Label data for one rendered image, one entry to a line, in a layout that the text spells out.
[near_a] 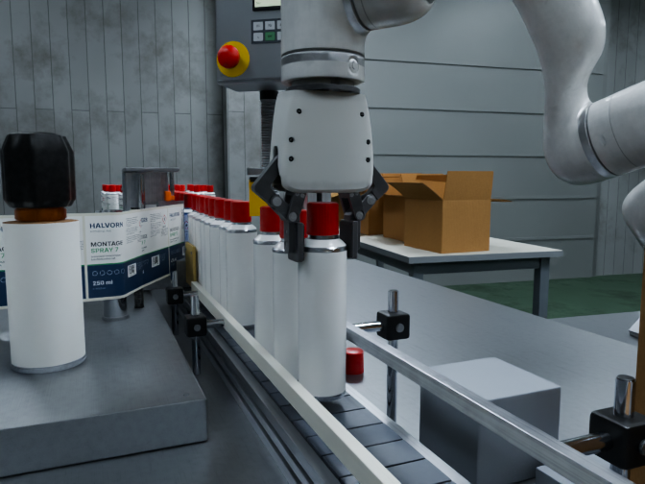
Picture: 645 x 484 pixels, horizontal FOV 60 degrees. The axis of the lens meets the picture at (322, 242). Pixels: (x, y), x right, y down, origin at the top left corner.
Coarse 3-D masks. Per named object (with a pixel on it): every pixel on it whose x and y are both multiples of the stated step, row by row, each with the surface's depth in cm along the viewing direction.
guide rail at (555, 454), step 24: (360, 336) 57; (384, 360) 52; (408, 360) 49; (432, 384) 45; (456, 384) 43; (456, 408) 42; (480, 408) 39; (504, 432) 37; (528, 432) 35; (552, 456) 33; (576, 456) 32; (576, 480) 32; (600, 480) 30; (624, 480) 30
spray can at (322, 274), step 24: (312, 216) 56; (336, 216) 56; (312, 240) 56; (336, 240) 56; (312, 264) 56; (336, 264) 56; (312, 288) 56; (336, 288) 56; (312, 312) 56; (336, 312) 56; (312, 336) 57; (336, 336) 57; (312, 360) 57; (336, 360) 57; (312, 384) 57; (336, 384) 57
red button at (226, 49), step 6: (222, 48) 93; (228, 48) 92; (234, 48) 92; (222, 54) 92; (228, 54) 92; (234, 54) 92; (222, 60) 93; (228, 60) 92; (234, 60) 92; (228, 66) 93; (234, 66) 93
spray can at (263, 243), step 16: (272, 224) 72; (256, 240) 73; (272, 240) 72; (256, 256) 73; (272, 256) 72; (256, 272) 73; (272, 272) 72; (256, 288) 74; (272, 288) 73; (256, 304) 74; (272, 304) 73; (256, 320) 74; (272, 320) 73; (256, 336) 74; (272, 336) 73; (272, 352) 74
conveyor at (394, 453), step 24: (264, 384) 65; (288, 408) 59; (336, 408) 59; (360, 408) 59; (312, 432) 53; (360, 432) 53; (384, 432) 53; (336, 456) 49; (384, 456) 49; (408, 456) 49; (408, 480) 45; (432, 480) 45
